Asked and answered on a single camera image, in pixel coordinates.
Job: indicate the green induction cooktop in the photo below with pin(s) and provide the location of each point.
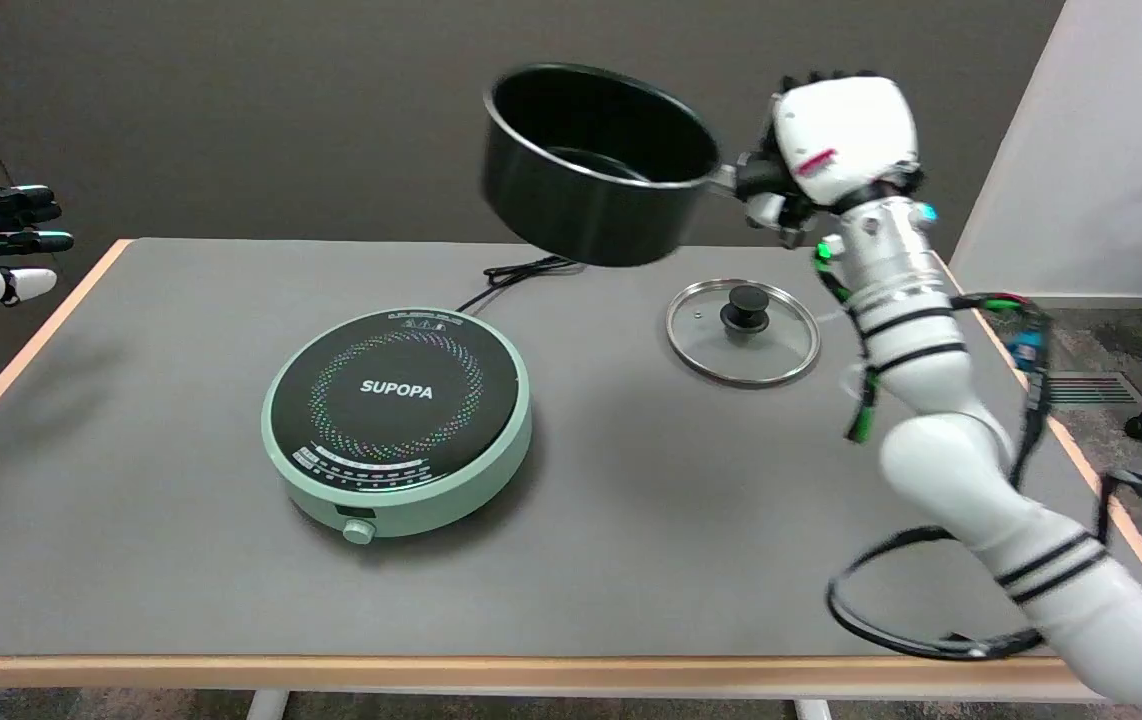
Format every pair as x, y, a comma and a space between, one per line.
397, 421

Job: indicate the grey table mat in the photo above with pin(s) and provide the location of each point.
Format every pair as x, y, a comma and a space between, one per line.
491, 450

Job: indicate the black soup pot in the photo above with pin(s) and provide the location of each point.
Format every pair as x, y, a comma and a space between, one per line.
596, 165

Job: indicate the glass pot lid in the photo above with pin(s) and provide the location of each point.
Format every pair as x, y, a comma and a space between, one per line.
743, 331

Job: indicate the white table leg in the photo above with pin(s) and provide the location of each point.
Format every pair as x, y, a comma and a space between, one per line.
267, 704
813, 709

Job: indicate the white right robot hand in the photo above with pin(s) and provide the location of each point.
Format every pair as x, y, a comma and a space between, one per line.
846, 135

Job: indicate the floor vent grille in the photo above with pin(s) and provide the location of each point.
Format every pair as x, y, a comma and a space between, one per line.
1091, 388

